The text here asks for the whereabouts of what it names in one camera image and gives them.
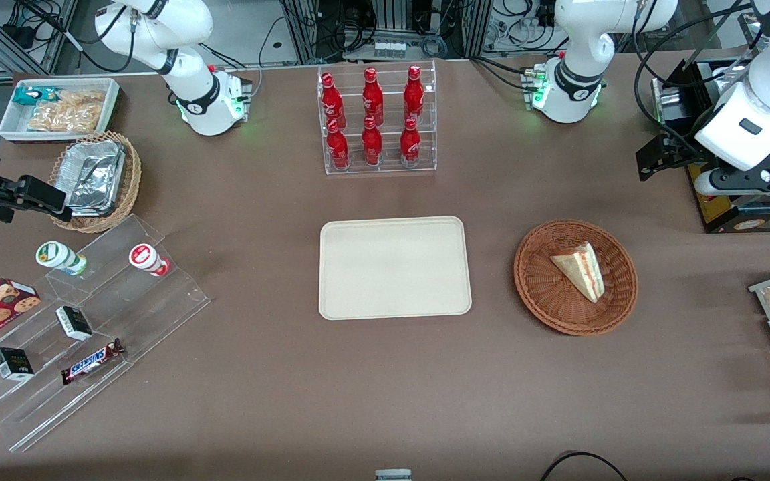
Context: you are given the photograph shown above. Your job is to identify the small black box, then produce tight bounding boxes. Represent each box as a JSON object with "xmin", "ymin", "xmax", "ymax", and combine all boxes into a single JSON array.
[
  {"xmin": 0, "ymin": 347, "xmax": 35, "ymax": 382},
  {"xmin": 55, "ymin": 305, "xmax": 94, "ymax": 342}
]

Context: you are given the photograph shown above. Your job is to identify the black food warmer machine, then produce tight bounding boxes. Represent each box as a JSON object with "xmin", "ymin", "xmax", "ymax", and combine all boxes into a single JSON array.
[{"xmin": 651, "ymin": 57, "xmax": 770, "ymax": 234}]

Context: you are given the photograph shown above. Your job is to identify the red lidded yogurt cup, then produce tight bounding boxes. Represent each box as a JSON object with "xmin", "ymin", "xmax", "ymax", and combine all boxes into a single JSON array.
[{"xmin": 128, "ymin": 243, "xmax": 172, "ymax": 277}]

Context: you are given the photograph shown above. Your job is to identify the aluminium profile frame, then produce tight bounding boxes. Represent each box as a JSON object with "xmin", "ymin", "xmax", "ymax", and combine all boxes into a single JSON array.
[{"xmin": 281, "ymin": 0, "xmax": 493, "ymax": 64}]

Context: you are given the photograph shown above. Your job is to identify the steel food pan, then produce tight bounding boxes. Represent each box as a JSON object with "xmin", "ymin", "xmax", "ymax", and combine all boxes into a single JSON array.
[{"xmin": 711, "ymin": 63, "xmax": 757, "ymax": 94}]

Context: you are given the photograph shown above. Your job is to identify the clear acrylic stepped display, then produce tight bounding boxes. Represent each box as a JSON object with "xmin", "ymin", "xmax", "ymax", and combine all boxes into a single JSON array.
[{"xmin": 0, "ymin": 214, "xmax": 212, "ymax": 454}]

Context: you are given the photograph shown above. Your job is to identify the red cola bottle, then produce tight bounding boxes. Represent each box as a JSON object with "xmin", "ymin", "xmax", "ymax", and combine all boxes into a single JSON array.
[
  {"xmin": 319, "ymin": 72, "xmax": 347, "ymax": 129},
  {"xmin": 362, "ymin": 67, "xmax": 384, "ymax": 126},
  {"xmin": 400, "ymin": 117, "xmax": 422, "ymax": 168},
  {"xmin": 326, "ymin": 119, "xmax": 350, "ymax": 170},
  {"xmin": 361, "ymin": 116, "xmax": 384, "ymax": 167},
  {"xmin": 403, "ymin": 65, "xmax": 425, "ymax": 124}
]

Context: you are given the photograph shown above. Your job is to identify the beige plastic tray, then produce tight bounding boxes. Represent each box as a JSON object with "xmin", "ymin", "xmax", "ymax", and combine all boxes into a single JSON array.
[{"xmin": 319, "ymin": 216, "xmax": 473, "ymax": 321}]

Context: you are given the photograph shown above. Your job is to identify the brown round wicker basket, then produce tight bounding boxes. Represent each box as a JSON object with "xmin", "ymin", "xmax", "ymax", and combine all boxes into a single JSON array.
[{"xmin": 513, "ymin": 220, "xmax": 639, "ymax": 336}]

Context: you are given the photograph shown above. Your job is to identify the black cable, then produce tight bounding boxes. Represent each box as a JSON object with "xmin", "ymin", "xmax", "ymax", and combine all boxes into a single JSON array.
[{"xmin": 540, "ymin": 452, "xmax": 628, "ymax": 481}]

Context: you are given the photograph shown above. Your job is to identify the clear acrylic bottle rack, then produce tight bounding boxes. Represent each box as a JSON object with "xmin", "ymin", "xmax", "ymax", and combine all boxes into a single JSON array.
[{"xmin": 317, "ymin": 59, "xmax": 438, "ymax": 176}]

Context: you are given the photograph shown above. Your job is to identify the triangular sandwich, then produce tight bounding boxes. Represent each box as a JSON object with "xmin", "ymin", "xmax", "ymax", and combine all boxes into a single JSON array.
[{"xmin": 550, "ymin": 241, "xmax": 606, "ymax": 304}]

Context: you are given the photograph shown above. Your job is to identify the Snickers chocolate bar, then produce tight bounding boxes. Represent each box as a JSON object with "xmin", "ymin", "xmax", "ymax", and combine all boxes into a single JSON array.
[{"xmin": 60, "ymin": 338, "xmax": 126, "ymax": 385}]

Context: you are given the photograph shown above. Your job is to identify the white rectangular snack tray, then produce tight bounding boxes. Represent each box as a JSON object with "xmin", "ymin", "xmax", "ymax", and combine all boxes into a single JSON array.
[{"xmin": 0, "ymin": 77, "xmax": 121, "ymax": 143}]

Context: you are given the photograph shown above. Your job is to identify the clear bag of crackers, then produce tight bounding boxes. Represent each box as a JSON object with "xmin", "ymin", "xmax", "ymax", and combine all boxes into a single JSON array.
[{"xmin": 27, "ymin": 90, "xmax": 106, "ymax": 133}]

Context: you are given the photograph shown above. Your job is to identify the stacked aluminium foil containers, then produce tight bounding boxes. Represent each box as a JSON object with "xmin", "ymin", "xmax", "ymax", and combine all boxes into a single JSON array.
[{"xmin": 64, "ymin": 140, "xmax": 126, "ymax": 216}]

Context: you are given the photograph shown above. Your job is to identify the green snack packet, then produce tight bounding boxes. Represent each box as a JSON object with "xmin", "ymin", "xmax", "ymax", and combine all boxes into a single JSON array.
[{"xmin": 13, "ymin": 86, "xmax": 62, "ymax": 107}]

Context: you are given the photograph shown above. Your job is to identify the light wicker basket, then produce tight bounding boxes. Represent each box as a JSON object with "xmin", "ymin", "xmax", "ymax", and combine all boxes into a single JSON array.
[{"xmin": 49, "ymin": 131, "xmax": 142, "ymax": 234}]

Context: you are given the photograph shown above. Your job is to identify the green lidded yogurt cup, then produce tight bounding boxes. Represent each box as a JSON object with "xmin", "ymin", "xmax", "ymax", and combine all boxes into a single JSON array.
[{"xmin": 35, "ymin": 240, "xmax": 88, "ymax": 277}]

